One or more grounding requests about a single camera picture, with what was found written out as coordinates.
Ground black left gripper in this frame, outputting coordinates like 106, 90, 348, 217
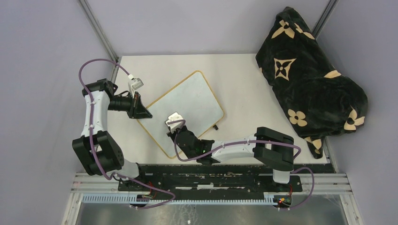
108, 91, 153, 120

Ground yellow framed whiteboard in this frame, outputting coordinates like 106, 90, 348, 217
138, 70, 225, 159

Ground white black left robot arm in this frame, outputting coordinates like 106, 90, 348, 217
72, 78, 152, 191

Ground black floral plush blanket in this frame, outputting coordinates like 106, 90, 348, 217
255, 7, 368, 159

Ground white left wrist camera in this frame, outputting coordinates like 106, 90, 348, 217
128, 78, 144, 95

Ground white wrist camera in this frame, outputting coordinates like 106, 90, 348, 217
128, 78, 144, 95
165, 112, 186, 133

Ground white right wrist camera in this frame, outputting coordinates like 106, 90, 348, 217
165, 112, 186, 133

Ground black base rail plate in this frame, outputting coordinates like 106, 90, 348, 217
137, 165, 303, 200

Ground aluminium frame rails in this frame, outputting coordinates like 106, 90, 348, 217
61, 0, 364, 225

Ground white toothed cable duct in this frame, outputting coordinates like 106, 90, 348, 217
82, 194, 277, 206

